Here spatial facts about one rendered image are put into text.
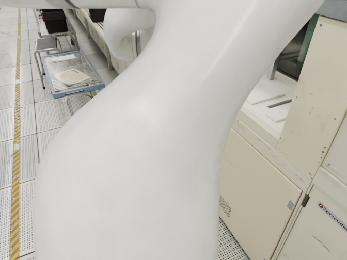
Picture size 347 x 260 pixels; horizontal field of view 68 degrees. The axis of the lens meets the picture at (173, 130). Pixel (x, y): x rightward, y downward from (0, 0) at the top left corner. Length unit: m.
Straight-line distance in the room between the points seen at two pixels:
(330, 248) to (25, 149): 2.24
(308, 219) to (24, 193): 1.78
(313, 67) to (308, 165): 0.32
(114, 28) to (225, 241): 1.42
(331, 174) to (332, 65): 0.33
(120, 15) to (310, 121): 0.64
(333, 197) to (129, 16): 0.78
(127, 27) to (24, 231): 1.62
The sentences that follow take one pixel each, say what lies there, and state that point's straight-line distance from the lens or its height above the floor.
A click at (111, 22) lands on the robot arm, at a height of 1.32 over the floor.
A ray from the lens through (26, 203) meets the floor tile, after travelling 2.07.
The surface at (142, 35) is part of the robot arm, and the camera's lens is 0.57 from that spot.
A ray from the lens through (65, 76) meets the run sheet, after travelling 2.49.
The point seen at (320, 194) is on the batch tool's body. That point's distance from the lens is 0.97.
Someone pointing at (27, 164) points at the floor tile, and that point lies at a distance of 2.36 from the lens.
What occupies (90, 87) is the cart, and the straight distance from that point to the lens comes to 2.26.
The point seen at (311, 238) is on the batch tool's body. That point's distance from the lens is 1.11.
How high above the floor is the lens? 1.45
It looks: 37 degrees down
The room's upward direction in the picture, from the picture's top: straight up
